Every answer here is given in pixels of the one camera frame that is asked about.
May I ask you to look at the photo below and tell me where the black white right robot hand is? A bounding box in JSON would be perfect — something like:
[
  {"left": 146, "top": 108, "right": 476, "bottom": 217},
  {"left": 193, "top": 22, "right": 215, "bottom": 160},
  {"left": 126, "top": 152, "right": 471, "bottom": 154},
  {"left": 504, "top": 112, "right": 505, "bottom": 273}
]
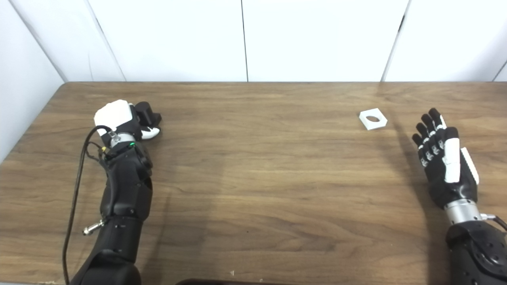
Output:
[{"left": 412, "top": 108, "right": 480, "bottom": 209}]

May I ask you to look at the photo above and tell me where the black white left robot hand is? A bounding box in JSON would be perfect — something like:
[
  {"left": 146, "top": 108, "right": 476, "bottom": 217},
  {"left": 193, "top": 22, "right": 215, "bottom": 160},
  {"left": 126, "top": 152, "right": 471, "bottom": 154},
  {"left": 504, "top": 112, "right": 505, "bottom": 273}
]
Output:
[{"left": 94, "top": 100, "right": 162, "bottom": 143}]

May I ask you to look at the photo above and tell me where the black peg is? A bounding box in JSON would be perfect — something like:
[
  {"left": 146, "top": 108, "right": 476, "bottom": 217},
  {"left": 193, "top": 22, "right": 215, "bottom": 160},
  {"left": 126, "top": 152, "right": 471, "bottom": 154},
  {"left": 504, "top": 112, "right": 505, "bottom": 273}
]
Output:
[{"left": 135, "top": 102, "right": 162, "bottom": 127}]

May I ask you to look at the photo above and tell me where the white square piece with hole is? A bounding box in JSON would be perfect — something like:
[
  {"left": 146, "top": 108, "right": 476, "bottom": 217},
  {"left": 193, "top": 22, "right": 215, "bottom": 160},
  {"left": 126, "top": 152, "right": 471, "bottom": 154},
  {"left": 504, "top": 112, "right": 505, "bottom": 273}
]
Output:
[{"left": 359, "top": 108, "right": 388, "bottom": 131}]

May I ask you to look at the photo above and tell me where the black robot torso edge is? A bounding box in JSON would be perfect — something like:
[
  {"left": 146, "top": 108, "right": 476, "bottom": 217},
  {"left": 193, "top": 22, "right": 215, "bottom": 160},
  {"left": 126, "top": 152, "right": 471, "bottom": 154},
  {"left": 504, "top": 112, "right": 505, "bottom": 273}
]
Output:
[{"left": 176, "top": 279, "right": 278, "bottom": 285}]

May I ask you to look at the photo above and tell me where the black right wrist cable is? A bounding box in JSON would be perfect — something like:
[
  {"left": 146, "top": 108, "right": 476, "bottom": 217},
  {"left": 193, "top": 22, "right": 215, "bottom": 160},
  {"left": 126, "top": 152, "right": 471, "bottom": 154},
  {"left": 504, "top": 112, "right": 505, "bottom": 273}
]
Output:
[{"left": 481, "top": 213, "right": 507, "bottom": 232}]

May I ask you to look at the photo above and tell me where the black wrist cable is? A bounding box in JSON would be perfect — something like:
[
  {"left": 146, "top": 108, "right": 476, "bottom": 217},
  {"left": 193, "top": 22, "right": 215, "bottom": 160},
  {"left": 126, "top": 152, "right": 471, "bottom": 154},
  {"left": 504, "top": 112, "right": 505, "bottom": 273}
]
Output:
[
  {"left": 62, "top": 125, "right": 115, "bottom": 285},
  {"left": 481, "top": 213, "right": 507, "bottom": 232}
]

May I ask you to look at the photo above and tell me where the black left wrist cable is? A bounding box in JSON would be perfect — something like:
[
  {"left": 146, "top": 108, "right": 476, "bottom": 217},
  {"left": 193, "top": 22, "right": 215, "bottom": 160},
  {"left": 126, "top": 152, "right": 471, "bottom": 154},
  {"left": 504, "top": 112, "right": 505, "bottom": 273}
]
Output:
[{"left": 62, "top": 125, "right": 115, "bottom": 285}]

